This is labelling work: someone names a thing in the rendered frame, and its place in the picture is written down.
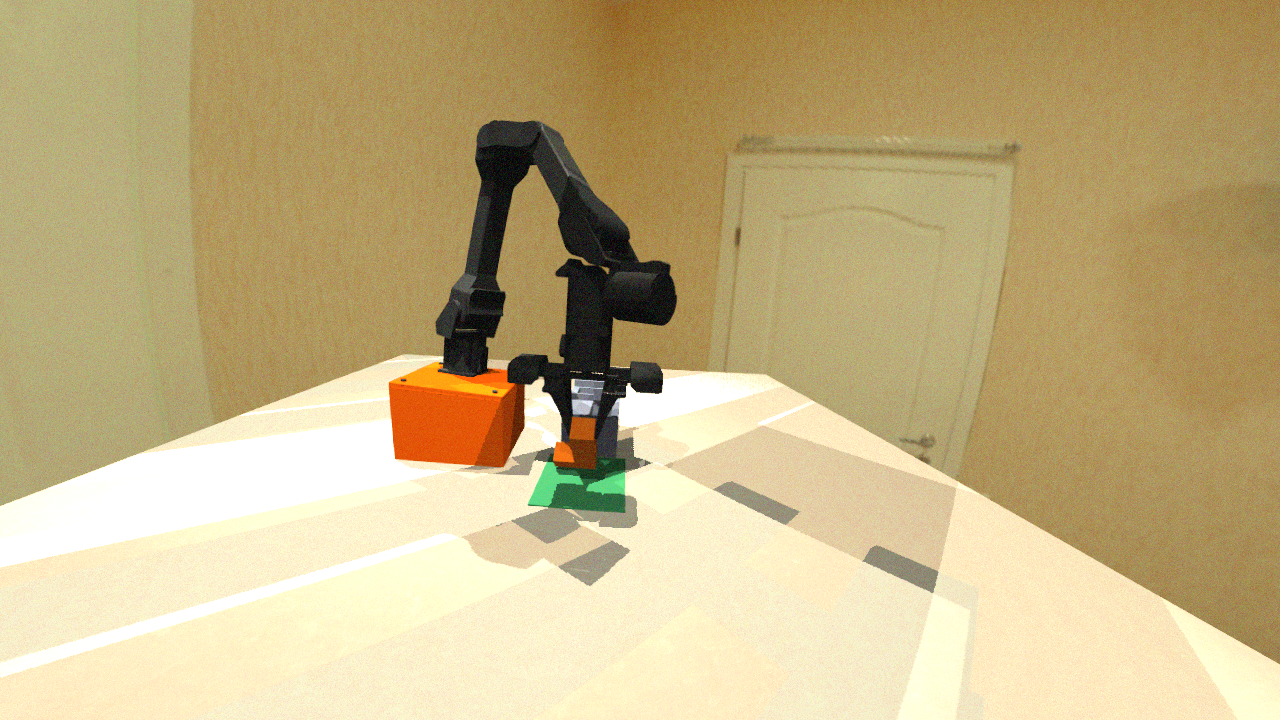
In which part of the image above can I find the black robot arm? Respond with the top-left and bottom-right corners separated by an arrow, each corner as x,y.
436,120 -> 677,377

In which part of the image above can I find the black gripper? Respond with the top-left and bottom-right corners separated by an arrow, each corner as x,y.
506,315 -> 663,439

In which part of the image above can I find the orange l-shaped part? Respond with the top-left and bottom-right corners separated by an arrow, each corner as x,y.
553,416 -> 598,469

